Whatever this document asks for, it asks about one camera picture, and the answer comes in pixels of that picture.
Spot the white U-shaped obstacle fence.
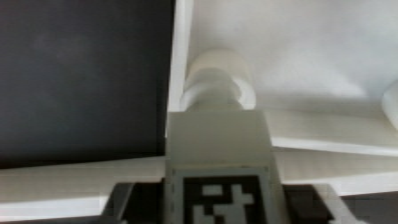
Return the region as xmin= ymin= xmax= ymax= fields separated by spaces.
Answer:
xmin=0 ymin=149 xmax=398 ymax=224

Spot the white square tabletop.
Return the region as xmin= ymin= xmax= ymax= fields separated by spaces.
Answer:
xmin=168 ymin=0 xmax=398 ymax=156

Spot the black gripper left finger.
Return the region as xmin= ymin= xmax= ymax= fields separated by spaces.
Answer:
xmin=103 ymin=183 xmax=163 ymax=224

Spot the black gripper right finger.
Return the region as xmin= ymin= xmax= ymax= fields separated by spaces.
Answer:
xmin=282 ymin=183 xmax=369 ymax=224

